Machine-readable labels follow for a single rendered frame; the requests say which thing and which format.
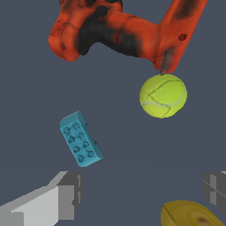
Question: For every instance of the orange and black power drill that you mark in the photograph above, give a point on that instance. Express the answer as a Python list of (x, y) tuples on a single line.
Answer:
[(129, 32)]

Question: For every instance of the blue toy building brick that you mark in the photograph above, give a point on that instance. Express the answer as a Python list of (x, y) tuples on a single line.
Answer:
[(80, 139)]

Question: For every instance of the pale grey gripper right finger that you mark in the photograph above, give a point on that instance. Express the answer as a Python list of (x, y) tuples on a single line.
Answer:
[(217, 191)]

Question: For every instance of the yellow-green tennis ball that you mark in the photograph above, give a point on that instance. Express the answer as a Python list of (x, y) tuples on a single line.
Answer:
[(163, 96)]

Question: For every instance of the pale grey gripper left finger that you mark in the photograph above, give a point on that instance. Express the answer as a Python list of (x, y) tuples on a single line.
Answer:
[(44, 203)]

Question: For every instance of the yellow rounded object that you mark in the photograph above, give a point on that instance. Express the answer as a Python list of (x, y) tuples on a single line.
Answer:
[(188, 214)]

